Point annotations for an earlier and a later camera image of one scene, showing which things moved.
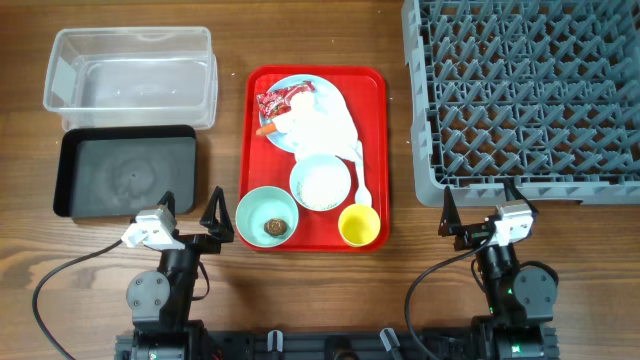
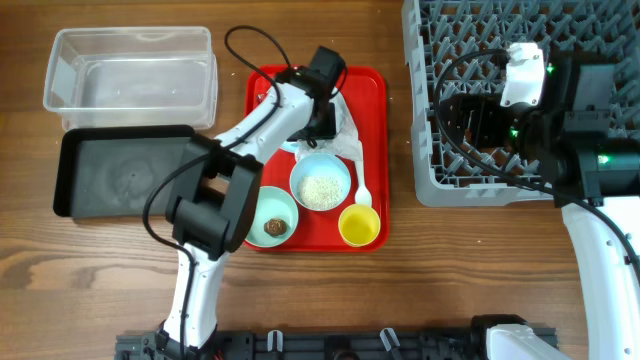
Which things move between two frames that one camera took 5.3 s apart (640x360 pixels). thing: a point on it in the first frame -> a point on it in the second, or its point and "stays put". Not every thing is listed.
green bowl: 266,216 stays put
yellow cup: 359,225 stays put
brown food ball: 275,226 stays put
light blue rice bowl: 320,182 stays put
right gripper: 470,234 -> 483,108
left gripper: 219,230 -> 329,126
